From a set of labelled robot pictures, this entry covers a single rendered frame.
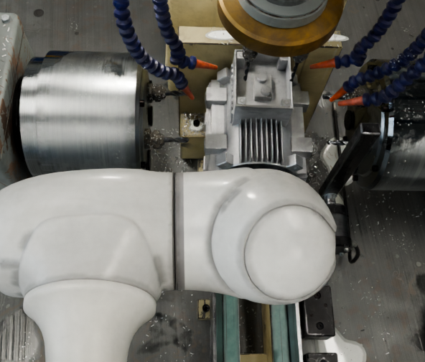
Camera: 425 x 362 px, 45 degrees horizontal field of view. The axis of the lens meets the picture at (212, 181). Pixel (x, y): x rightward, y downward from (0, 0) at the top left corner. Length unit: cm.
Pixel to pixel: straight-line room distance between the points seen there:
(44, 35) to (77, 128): 61
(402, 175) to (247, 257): 64
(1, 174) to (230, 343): 50
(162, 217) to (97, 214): 5
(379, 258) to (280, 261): 85
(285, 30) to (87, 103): 34
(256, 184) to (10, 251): 19
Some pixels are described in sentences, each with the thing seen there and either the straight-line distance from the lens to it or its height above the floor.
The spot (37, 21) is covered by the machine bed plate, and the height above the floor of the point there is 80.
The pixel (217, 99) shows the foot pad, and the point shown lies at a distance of 97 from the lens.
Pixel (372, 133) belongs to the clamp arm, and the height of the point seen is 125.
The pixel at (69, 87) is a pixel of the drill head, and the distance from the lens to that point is 89.
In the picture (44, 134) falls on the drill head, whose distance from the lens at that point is 89.
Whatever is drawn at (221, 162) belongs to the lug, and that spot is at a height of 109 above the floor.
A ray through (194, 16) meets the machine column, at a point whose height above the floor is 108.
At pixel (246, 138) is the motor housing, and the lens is 90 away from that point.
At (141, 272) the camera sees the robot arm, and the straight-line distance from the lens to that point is 40.
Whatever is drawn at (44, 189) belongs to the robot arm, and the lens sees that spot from 42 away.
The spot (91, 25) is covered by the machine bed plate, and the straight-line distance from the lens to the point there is 145.
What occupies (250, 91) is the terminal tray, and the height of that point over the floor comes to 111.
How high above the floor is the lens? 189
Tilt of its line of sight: 66 degrees down
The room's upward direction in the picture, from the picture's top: 7 degrees clockwise
